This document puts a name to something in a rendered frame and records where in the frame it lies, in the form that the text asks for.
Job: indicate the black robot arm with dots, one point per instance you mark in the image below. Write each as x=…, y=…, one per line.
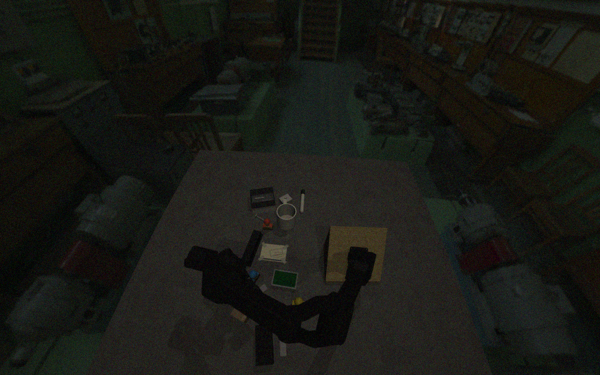
x=221, y=284

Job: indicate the grey mug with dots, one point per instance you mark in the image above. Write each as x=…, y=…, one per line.
x=286, y=216

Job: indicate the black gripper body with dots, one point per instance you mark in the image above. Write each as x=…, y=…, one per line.
x=245, y=275

